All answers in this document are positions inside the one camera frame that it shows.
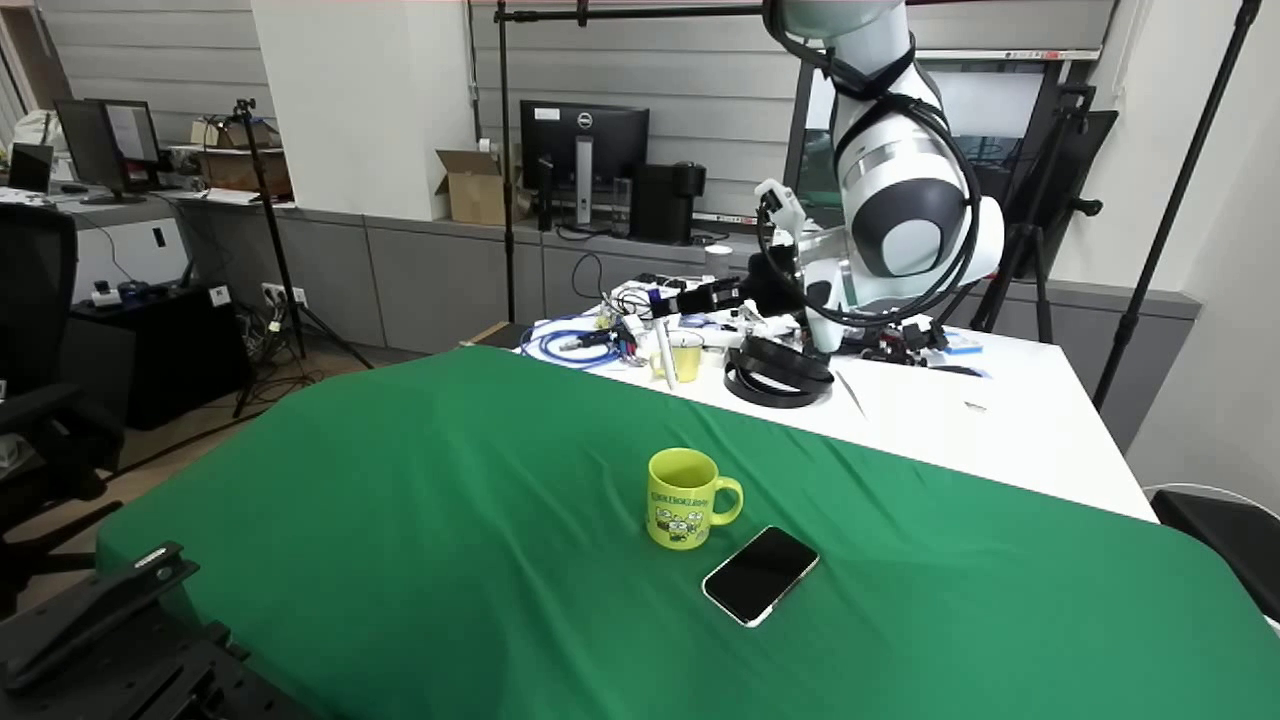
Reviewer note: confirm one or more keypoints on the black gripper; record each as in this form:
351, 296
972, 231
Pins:
777, 286

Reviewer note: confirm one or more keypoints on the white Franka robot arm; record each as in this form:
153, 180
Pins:
921, 146

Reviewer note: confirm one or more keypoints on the small yellow cup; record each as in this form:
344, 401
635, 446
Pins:
686, 365

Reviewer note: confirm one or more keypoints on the black computer box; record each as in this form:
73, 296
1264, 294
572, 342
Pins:
666, 201

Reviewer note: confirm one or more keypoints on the thin black pen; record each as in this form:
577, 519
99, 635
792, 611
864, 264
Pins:
851, 389

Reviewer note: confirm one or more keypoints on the black monitor with stand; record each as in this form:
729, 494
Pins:
584, 143

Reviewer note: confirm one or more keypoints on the yellow-green printed mug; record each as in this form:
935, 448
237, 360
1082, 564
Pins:
677, 514

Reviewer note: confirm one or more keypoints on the open cardboard box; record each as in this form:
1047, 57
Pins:
472, 186

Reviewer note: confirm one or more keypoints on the black smartphone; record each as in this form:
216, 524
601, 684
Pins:
762, 579

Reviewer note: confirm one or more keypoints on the green table cloth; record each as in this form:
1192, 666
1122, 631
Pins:
464, 534

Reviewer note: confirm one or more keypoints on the large dark monitor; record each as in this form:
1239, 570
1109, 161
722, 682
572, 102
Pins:
1024, 122

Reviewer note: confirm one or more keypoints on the black tripod stand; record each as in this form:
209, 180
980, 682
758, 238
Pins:
272, 242

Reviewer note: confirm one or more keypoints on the black light stand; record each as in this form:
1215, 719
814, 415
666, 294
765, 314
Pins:
1174, 201

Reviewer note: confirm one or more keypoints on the brown cardboard box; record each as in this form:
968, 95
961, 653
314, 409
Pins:
246, 170

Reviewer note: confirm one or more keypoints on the black low cabinet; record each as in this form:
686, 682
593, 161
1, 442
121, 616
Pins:
160, 352

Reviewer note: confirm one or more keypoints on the black chair seat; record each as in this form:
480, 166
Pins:
1227, 534

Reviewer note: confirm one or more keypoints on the white drawer cabinet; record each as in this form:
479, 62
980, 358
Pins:
125, 253

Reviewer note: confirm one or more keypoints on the small desk monitor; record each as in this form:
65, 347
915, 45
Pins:
112, 146

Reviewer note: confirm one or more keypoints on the black office chair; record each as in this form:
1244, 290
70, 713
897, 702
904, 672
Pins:
34, 347

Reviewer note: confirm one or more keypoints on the black spring clamp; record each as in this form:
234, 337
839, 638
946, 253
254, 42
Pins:
92, 605

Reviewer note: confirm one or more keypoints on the black perforated breadboard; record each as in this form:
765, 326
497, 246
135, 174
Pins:
121, 682

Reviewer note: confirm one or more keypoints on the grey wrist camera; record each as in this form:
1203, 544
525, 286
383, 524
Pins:
777, 217

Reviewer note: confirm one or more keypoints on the black camera tripod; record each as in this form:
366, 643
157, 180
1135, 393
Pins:
1052, 201

